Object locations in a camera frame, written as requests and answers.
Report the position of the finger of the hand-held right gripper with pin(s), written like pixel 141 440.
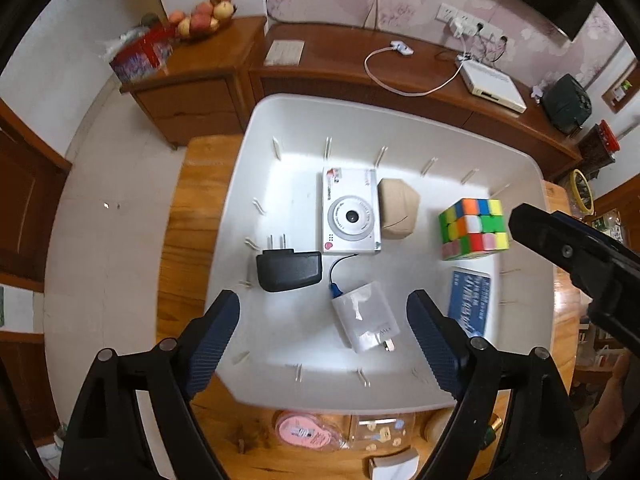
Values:
pixel 565 245
pixel 607 237

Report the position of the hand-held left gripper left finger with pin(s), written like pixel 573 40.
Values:
pixel 212 340

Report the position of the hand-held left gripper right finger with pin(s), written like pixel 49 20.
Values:
pixel 432 340

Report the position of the blue card box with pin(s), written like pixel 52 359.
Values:
pixel 467 302

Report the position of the white charger plug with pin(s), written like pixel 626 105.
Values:
pixel 365 320

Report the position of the round gold tin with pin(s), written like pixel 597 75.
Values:
pixel 437 427

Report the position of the colourful puzzle cube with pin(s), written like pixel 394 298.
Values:
pixel 470 230

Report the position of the black power adapter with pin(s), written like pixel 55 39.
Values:
pixel 287 270

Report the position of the green bottle with gold cap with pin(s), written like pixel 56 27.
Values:
pixel 492 426

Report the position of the clear box with stickers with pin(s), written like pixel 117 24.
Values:
pixel 380 432

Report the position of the pink correction tape dispenser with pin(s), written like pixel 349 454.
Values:
pixel 300 432

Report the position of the small beige box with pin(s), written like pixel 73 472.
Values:
pixel 397 207

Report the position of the white compact camera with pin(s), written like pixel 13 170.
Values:
pixel 350 217

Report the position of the white plastic storage bin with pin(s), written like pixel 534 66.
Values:
pixel 290 200

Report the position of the person's right forearm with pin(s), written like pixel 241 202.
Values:
pixel 607 430

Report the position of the clear bucket with yellow rim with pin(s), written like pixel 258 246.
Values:
pixel 580 190

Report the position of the dark jar with red lid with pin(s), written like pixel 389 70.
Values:
pixel 599 147

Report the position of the small white figurine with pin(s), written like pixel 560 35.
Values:
pixel 538 93

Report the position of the white set-top box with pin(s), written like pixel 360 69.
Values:
pixel 492 85

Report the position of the brown wooden door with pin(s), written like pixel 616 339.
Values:
pixel 25 195

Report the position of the white plug adapter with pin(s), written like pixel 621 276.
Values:
pixel 461 26

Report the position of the wooden side cabinet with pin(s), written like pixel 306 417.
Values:
pixel 200 95

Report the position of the long wooden television cabinet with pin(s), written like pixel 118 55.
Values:
pixel 340 75

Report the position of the red gift box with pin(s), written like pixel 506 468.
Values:
pixel 142 60

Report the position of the pale paper pad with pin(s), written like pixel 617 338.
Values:
pixel 284 53

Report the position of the wooden fruit bowl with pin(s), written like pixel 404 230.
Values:
pixel 202 36

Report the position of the crumpled clear plastic bag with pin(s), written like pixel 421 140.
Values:
pixel 125 40

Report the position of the bowl of fruit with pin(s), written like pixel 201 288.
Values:
pixel 205 15

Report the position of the white wall outlet strip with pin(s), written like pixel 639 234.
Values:
pixel 447 11

